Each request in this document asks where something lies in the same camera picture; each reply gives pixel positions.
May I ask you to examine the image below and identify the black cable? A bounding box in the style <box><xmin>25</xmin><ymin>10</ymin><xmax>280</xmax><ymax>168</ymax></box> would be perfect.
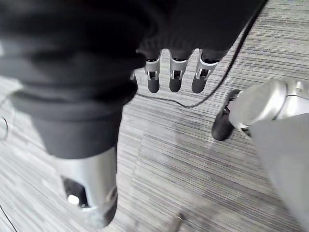
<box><xmin>137</xmin><ymin>0</ymin><xmax>269</xmax><ymax>108</ymax></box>

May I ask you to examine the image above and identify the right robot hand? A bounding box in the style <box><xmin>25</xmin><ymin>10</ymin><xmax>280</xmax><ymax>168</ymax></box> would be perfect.
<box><xmin>0</xmin><ymin>0</ymin><xmax>269</xmax><ymax>228</ymax></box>

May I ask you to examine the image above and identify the silver robot leg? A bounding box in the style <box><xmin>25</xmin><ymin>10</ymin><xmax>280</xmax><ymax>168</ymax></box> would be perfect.
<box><xmin>228</xmin><ymin>77</ymin><xmax>309</xmax><ymax>232</ymax></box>

